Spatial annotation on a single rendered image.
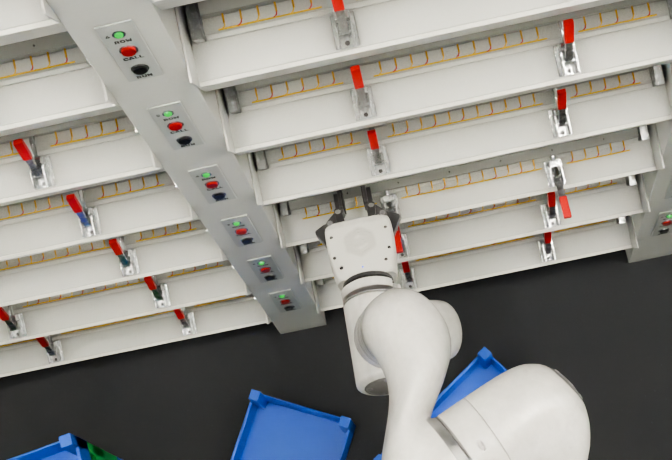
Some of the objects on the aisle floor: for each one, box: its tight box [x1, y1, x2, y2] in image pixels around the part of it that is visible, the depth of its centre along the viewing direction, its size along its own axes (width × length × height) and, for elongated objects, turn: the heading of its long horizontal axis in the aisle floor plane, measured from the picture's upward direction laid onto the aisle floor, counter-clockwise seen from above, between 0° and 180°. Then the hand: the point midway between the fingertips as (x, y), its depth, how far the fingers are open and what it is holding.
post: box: [15, 0, 326, 334], centre depth 160 cm, size 20×9×170 cm, turn 13°
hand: (353, 198), depth 183 cm, fingers open, 3 cm apart
